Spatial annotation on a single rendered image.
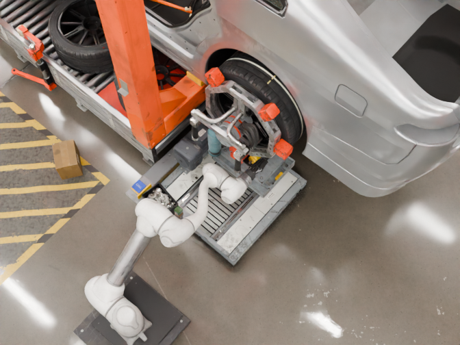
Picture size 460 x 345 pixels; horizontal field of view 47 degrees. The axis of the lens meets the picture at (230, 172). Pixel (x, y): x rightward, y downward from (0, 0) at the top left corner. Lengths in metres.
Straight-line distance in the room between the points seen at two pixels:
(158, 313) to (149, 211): 0.75
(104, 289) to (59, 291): 0.77
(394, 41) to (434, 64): 0.30
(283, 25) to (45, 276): 2.34
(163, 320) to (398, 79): 1.93
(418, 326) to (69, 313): 2.31
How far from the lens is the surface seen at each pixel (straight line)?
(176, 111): 3.49
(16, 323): 3.87
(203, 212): 2.98
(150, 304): 3.35
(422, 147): 2.67
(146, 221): 2.86
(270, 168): 3.79
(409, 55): 3.73
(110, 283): 3.12
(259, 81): 3.00
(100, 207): 3.98
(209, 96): 3.27
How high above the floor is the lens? 3.56
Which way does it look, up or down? 62 degrees down
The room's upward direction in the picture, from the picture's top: 2 degrees clockwise
